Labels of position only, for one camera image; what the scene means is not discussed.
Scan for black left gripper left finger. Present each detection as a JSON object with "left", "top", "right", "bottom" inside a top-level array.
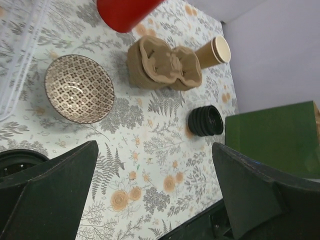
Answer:
[{"left": 0, "top": 140, "right": 99, "bottom": 240}]

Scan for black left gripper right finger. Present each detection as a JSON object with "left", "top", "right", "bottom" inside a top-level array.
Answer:
[{"left": 212, "top": 142, "right": 320, "bottom": 240}]

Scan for black plastic cup lid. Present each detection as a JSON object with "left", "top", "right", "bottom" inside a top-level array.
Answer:
[{"left": 0, "top": 149, "right": 49, "bottom": 178}]

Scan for green paper bag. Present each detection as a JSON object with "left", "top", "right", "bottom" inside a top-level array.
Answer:
[{"left": 225, "top": 100, "right": 320, "bottom": 179}]

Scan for stack of brown paper cups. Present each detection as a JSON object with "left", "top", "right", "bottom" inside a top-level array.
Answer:
[{"left": 195, "top": 35, "right": 231, "bottom": 69}]

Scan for patterned small bowl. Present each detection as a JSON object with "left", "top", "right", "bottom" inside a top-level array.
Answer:
[{"left": 44, "top": 54, "right": 115, "bottom": 124}]

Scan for floral tablecloth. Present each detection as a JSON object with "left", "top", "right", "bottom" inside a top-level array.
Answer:
[{"left": 0, "top": 0, "right": 238, "bottom": 240}]

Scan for brown pulp cup carrier stack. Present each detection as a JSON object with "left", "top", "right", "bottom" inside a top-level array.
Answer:
[{"left": 126, "top": 35, "right": 203, "bottom": 91}]

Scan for red ribbed straw holder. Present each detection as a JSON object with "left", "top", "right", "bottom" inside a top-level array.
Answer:
[{"left": 96, "top": 0, "right": 163, "bottom": 33}]

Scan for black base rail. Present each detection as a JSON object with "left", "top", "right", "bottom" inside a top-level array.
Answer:
[{"left": 160, "top": 199, "right": 234, "bottom": 240}]

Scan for white wire dish rack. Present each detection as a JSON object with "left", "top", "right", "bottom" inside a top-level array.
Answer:
[{"left": 0, "top": 0, "right": 51, "bottom": 121}]

